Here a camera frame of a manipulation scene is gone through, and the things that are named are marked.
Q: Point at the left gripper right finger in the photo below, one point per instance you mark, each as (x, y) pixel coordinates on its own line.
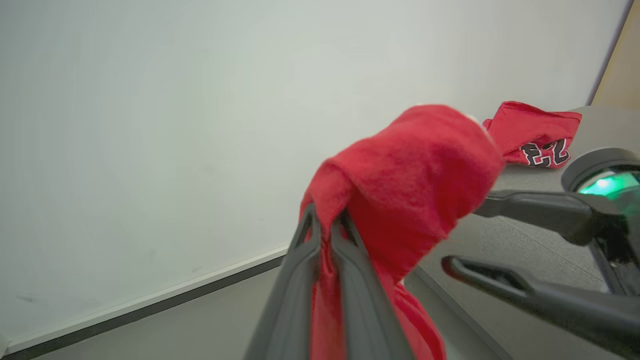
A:
(365, 310)

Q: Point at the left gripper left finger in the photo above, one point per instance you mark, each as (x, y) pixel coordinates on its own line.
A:
(295, 290)

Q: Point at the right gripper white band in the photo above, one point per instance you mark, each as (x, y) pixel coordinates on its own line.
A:
(625, 260)

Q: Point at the red number 23 jersey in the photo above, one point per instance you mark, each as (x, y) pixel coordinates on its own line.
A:
(410, 175)

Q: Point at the grey fabric sofa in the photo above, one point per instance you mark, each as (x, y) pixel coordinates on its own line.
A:
(525, 250)

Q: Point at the black round right wrist housing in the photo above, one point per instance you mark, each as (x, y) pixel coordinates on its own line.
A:
(595, 162)

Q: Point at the white baseboard strip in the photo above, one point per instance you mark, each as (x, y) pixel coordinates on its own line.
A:
(150, 299)

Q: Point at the beige board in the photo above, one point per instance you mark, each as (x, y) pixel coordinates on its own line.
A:
(625, 65)

